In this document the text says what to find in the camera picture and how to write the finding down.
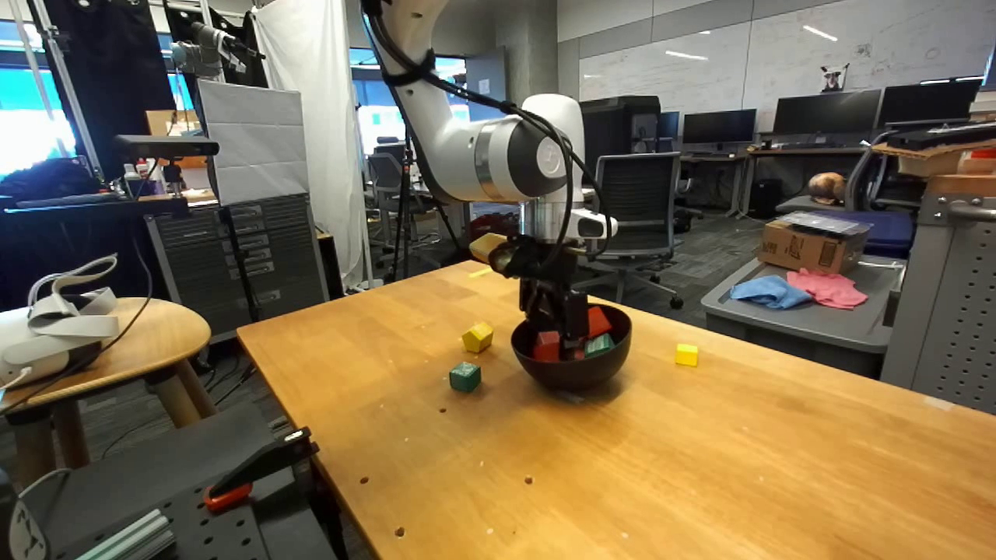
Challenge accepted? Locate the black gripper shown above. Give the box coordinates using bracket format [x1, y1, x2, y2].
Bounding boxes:
[499, 233, 595, 352]

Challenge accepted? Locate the red wooden block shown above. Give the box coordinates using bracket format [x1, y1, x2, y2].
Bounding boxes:
[581, 304, 616, 338]
[533, 326, 565, 366]

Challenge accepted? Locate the yellow wooden block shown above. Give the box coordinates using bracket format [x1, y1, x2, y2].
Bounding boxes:
[461, 321, 499, 357]

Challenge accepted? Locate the black bowl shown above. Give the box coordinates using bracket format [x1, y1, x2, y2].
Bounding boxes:
[507, 302, 635, 399]

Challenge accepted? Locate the black mesh office chair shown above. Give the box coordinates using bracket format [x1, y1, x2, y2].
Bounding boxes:
[589, 150, 689, 314]

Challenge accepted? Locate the large black screen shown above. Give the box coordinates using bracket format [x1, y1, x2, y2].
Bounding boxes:
[579, 95, 663, 159]

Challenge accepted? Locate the blue cloth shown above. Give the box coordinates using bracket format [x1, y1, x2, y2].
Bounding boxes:
[729, 272, 814, 314]

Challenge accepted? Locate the black computer monitor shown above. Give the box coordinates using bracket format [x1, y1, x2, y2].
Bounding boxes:
[678, 106, 758, 150]
[878, 78, 984, 134]
[773, 89, 884, 144]

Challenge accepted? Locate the brown cardboard box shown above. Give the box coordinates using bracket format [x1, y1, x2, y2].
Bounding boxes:
[758, 213, 875, 277]

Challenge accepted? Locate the small grey side table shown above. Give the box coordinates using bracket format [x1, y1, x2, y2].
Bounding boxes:
[700, 255, 908, 382]

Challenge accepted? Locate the pink cloth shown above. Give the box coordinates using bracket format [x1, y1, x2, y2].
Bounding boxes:
[785, 265, 872, 314]

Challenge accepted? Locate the grey flat pad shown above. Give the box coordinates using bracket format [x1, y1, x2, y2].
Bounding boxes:
[774, 210, 875, 242]

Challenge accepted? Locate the brown rounded object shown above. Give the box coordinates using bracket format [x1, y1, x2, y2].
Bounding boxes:
[807, 169, 849, 206]

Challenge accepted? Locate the dark grey filing cabinet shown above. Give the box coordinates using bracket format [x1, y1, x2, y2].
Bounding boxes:
[142, 191, 332, 337]

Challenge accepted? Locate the grey office chair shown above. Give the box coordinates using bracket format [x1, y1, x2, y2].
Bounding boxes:
[844, 131, 898, 215]

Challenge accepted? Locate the blue storage bin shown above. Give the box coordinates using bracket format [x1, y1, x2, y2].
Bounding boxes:
[835, 202, 921, 263]

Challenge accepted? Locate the white foam board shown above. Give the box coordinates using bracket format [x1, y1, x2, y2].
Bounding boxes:
[195, 80, 309, 210]

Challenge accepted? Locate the round wooden side table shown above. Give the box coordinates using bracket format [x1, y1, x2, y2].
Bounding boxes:
[0, 295, 214, 495]

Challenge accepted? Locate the black shelf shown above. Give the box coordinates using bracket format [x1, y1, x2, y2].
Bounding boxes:
[111, 134, 224, 161]

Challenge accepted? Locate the small cardboard box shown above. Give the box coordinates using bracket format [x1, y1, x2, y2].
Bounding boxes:
[142, 106, 204, 139]

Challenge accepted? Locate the dark perforated mounting plate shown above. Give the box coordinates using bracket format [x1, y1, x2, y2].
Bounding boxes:
[0, 399, 352, 560]

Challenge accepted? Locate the white VR headset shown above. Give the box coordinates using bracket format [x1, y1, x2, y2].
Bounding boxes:
[0, 252, 120, 395]

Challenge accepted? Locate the black fabric panel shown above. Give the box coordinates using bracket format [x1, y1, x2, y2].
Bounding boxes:
[43, 0, 158, 183]

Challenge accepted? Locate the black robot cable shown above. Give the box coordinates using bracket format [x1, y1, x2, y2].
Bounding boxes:
[359, 0, 595, 246]

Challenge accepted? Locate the orange handled clamp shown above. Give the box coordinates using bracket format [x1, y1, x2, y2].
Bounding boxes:
[198, 427, 320, 519]

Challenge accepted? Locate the aluminium extrusion rail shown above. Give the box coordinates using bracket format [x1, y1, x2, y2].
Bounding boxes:
[75, 506, 176, 560]

